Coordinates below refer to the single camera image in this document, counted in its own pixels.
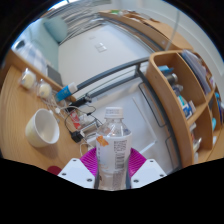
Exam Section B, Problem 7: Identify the clear plastic water bottle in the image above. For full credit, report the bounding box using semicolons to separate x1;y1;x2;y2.
95;106;133;192

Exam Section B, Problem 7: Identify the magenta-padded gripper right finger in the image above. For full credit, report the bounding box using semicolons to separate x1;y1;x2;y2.
128;147;167;190

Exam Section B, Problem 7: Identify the cream ceramic cup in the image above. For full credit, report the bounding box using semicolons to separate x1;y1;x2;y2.
24;108;61;149

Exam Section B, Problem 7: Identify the small black jar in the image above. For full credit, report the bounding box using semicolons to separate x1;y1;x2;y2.
70;130;86;144

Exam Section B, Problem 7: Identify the wooden shelf unit with items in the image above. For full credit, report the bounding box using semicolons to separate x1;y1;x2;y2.
145;49;224;168

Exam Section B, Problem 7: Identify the teal pillow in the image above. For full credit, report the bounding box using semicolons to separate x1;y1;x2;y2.
43;16;69;44

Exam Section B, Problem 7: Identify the small wrapped round bun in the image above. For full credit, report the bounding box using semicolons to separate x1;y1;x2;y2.
35;78;53;99
19;68;37;90

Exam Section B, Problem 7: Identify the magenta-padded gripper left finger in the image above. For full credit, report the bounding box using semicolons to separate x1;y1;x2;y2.
57;147;99;190

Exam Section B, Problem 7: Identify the blue white-capped can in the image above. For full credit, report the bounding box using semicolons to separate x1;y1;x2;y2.
54;82;78;103

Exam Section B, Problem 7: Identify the white wall switch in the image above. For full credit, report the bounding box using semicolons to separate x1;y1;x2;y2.
94;42;108;53

